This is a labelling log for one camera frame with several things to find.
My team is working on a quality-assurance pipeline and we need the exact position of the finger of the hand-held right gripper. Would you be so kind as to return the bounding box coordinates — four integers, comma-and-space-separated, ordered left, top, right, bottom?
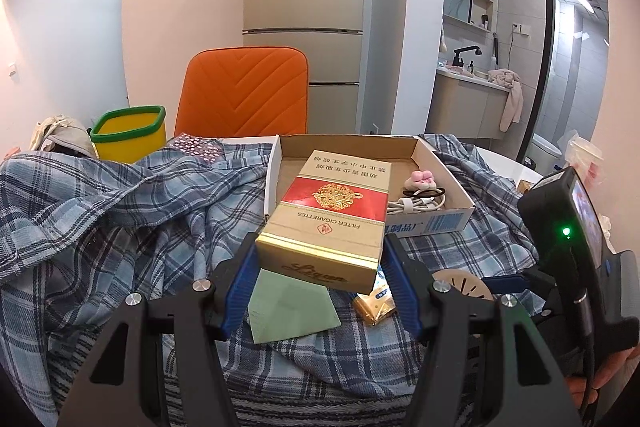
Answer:
482, 269, 553, 303

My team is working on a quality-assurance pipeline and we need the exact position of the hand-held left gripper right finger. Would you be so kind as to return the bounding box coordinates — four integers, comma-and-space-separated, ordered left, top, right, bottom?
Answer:
382, 234, 583, 427

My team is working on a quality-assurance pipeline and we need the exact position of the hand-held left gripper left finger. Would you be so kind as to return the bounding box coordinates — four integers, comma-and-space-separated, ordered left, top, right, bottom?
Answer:
57, 231, 262, 427

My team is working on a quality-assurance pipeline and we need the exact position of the white cable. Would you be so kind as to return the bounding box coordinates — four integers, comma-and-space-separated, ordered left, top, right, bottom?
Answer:
386, 197, 443, 214

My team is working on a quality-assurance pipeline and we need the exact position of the black hair tie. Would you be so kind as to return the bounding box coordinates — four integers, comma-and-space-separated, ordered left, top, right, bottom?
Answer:
402, 186, 447, 208

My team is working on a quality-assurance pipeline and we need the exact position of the red and gold carton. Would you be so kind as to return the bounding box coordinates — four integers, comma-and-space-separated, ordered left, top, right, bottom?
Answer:
255, 150, 391, 294

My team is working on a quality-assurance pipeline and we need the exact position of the pink plush hair tie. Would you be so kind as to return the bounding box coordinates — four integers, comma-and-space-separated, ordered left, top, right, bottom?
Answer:
404, 169, 435, 192

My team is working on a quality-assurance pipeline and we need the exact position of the shallow cardboard box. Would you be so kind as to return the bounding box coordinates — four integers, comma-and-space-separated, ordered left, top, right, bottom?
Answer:
263, 133, 477, 238

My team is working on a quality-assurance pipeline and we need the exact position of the person's right hand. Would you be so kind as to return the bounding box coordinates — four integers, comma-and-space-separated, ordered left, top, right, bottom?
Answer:
565, 344, 640, 418

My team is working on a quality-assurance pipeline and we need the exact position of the gold and blue tissue pack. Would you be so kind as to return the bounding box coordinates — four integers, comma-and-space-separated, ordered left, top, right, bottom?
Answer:
352, 289, 401, 328

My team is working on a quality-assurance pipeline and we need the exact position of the beige round-patterned coaster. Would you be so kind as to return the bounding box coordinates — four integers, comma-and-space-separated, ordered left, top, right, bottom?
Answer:
431, 271, 493, 308

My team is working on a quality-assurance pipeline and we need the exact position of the green paper card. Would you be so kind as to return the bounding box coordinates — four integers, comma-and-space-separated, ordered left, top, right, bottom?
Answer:
248, 269, 342, 344

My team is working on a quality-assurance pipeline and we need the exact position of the plastic cup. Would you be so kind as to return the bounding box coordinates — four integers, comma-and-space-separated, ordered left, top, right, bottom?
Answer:
570, 139, 606, 188

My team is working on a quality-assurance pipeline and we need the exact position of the white toilet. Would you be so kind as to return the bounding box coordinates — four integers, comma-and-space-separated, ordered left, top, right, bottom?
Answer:
530, 133, 563, 172

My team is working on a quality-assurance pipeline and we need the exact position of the pink towel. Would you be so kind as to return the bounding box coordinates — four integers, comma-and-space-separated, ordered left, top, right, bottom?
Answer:
487, 68, 524, 132

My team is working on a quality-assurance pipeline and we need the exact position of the blue plaid cloth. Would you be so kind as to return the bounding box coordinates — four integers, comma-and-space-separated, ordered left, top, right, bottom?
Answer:
0, 132, 551, 427

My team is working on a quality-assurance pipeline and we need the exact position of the beige vanity cabinet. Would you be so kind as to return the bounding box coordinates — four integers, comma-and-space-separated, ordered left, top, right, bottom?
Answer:
425, 69, 511, 140

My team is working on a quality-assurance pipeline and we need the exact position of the pink sequin patch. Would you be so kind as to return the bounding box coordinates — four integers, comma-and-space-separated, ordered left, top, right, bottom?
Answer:
172, 133, 223, 160

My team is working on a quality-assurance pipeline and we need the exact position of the black faucet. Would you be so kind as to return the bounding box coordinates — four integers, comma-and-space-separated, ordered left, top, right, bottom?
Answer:
452, 47, 482, 68

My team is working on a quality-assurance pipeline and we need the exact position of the yellow bin with green rim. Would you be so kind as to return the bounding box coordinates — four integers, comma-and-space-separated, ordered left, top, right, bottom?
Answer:
90, 105, 167, 165

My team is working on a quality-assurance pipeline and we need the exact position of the orange quilted chair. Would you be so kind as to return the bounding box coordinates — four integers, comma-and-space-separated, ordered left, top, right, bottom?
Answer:
173, 47, 309, 138

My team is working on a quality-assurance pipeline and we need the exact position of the beige crumpled cloth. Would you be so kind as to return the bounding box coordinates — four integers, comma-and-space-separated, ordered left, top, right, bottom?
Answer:
30, 115, 98, 158

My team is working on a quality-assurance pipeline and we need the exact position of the black door frame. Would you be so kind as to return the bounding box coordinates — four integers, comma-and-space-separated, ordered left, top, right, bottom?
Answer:
515, 0, 606, 162

